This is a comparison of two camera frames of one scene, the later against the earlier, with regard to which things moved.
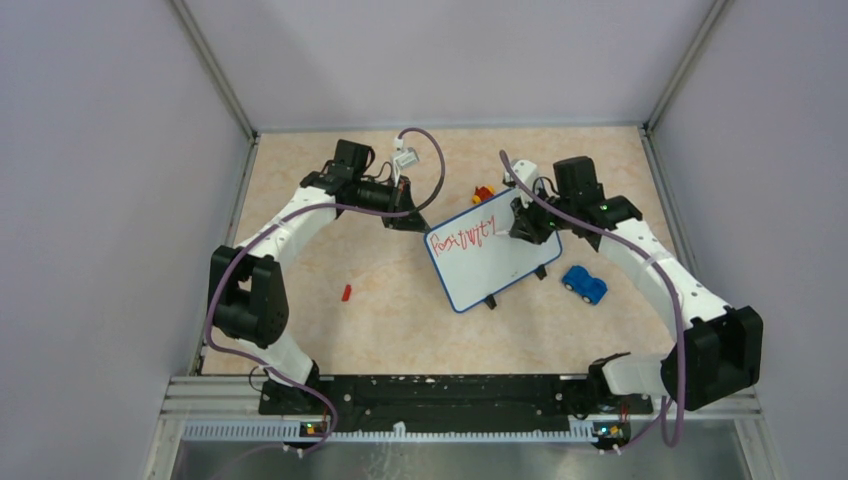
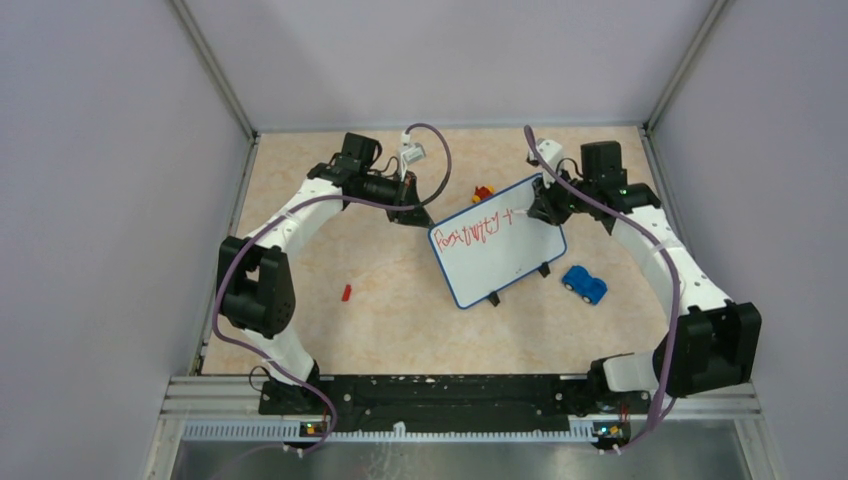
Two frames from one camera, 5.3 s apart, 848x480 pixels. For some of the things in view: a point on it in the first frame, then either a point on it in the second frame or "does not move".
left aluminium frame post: (185, 19) does not move
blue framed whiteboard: (472, 263) does not move
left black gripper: (400, 200) does not move
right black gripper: (524, 224) -> (544, 206)
